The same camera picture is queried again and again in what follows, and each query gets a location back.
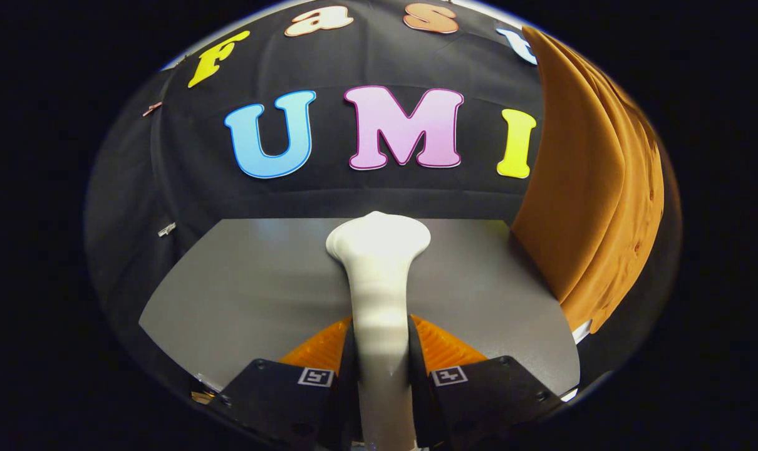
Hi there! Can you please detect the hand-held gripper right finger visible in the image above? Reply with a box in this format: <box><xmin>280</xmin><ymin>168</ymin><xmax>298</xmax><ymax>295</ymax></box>
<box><xmin>407</xmin><ymin>314</ymin><xmax>568</xmax><ymax>450</ymax></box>

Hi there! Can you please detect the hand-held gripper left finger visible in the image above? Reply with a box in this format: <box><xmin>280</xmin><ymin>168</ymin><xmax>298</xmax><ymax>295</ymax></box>
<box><xmin>219</xmin><ymin>316</ymin><xmax>362</xmax><ymax>451</ymax></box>

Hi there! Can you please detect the white garment steamer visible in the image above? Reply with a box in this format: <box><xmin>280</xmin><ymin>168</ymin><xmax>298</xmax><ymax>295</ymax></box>
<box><xmin>326</xmin><ymin>211</ymin><xmax>432</xmax><ymax>451</ymax></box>

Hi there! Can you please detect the orange button-up shirt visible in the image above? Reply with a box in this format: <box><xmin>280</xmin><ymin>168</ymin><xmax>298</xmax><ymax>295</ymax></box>
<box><xmin>511</xmin><ymin>26</ymin><xmax>666</xmax><ymax>334</ymax></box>

